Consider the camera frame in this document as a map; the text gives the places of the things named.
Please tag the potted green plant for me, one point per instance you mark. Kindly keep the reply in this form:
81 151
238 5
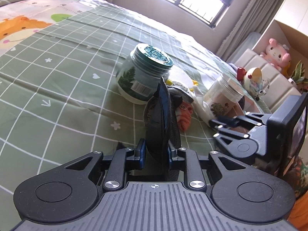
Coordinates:
298 78

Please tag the colourful toy figure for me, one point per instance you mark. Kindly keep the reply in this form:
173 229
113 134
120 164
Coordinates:
253 82

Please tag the right grey curtain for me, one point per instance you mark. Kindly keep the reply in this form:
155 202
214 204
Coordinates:
255 18

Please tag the pink cardboard box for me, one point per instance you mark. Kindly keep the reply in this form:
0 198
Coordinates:
245 105

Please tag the cream padded headboard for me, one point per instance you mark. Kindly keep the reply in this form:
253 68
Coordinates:
280 88

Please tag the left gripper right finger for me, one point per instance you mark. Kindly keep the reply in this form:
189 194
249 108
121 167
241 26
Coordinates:
187 161

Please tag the green lidded glass jar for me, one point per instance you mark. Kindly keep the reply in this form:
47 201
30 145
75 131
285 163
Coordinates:
139 75

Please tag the pink plush toy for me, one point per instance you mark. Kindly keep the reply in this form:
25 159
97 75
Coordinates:
277 55

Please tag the clear jar with flower label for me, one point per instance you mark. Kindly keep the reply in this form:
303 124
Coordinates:
223 96

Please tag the yellow rimmed round lid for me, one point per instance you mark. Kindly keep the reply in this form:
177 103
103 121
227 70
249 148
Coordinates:
181 79

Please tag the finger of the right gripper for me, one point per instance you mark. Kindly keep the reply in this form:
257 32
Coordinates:
248 120
235 144

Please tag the cartoon print blanket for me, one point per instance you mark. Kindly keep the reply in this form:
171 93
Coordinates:
22 18

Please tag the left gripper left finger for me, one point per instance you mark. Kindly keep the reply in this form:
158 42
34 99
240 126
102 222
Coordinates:
124 160

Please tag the green grid bed sheet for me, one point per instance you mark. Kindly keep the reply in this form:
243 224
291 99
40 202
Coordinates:
59 97

